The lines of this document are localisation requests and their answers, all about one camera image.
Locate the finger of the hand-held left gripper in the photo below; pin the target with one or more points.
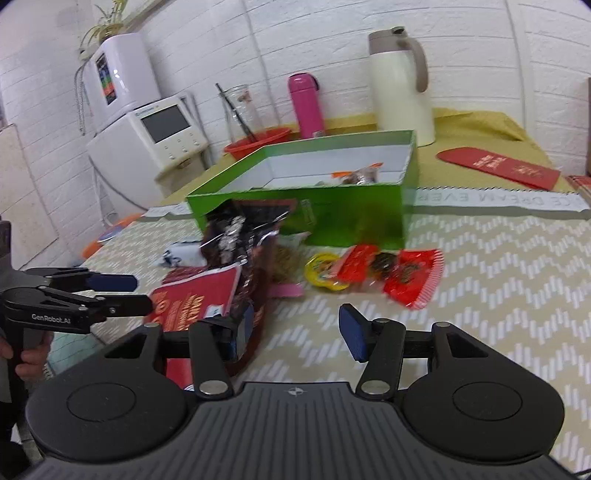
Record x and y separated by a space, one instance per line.
111 282
127 306

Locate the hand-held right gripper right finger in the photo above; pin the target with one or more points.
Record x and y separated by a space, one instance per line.
353 334

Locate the cream thermos jug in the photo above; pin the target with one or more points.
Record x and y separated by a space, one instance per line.
397 92

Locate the red and white packet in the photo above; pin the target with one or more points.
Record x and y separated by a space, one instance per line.
194 300

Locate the white machine with screen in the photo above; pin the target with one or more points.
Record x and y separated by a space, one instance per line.
138 157

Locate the red envelope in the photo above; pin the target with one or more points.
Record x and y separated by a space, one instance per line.
498 167

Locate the green cardboard box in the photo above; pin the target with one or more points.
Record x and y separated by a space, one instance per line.
351 217

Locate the red plastic basket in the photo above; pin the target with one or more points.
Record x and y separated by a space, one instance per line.
249 147

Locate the potted plant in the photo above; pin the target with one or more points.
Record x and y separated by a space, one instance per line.
108 25

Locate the white water dispenser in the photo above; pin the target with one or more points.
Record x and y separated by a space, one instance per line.
124 69

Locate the yellow round snack packet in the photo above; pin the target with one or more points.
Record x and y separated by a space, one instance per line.
318 270

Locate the white wall pipe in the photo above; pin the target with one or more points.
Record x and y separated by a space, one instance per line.
524 69

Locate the beige panel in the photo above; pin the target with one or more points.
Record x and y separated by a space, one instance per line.
23 198

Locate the small red snack packet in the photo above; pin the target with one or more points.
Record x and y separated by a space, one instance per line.
355 263

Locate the chevron patterned table mat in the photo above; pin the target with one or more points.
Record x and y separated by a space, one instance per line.
485 277

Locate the white and blue packet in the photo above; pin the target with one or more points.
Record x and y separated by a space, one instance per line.
182 251

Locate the person's left hand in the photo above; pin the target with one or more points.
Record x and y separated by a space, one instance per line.
33 362

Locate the dark wrapped candy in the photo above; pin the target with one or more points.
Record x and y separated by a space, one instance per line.
383 265

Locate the black stirring stick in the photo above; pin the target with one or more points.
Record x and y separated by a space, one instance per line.
235 113

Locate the dark red snack bag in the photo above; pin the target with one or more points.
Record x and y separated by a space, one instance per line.
240 240

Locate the pile of assorted snack packets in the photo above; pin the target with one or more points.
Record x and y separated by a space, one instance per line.
360 175

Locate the clear packet with pink edge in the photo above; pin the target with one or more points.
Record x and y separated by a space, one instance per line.
286 263

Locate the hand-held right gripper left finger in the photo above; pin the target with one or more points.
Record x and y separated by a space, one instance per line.
242 334

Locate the orange plastic object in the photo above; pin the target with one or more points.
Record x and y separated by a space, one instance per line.
92 249

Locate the pink bottle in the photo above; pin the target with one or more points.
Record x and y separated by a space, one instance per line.
305 106

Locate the clear glass jar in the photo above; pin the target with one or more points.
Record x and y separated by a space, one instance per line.
250 104

